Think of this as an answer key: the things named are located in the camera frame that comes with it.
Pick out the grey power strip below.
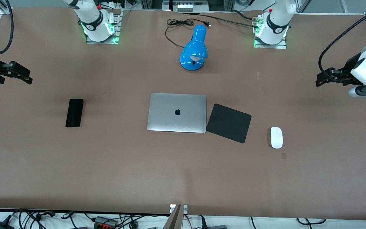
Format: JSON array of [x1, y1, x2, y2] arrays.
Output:
[[172, 0, 209, 13]]

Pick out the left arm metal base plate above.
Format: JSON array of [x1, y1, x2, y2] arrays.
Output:
[[253, 14, 288, 49]]

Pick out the black smartphone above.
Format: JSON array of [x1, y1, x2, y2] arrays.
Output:
[[65, 99, 84, 128]]

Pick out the aluminium camera post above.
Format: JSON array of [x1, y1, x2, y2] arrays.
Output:
[[163, 204, 188, 229]]

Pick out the black power cable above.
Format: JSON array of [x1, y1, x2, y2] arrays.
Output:
[[182, 11, 261, 29]]

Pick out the silver closed laptop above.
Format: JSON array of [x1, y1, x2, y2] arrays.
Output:
[[147, 93, 207, 133]]

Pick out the blue desk lamp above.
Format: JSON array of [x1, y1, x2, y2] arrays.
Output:
[[180, 24, 208, 72]]

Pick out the black mouse pad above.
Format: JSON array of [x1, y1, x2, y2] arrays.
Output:
[[206, 103, 252, 144]]

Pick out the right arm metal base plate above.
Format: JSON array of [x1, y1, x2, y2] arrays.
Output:
[[85, 9, 122, 45]]

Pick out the grey connector block orange levers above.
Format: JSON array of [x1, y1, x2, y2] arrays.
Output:
[[93, 216, 119, 228]]

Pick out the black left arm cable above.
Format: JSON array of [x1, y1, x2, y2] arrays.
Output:
[[318, 2, 366, 82]]

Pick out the black lamp cord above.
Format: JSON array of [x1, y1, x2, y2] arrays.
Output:
[[165, 18, 211, 49]]

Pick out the white computer mouse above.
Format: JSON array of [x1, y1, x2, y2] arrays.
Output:
[[270, 127, 283, 149]]

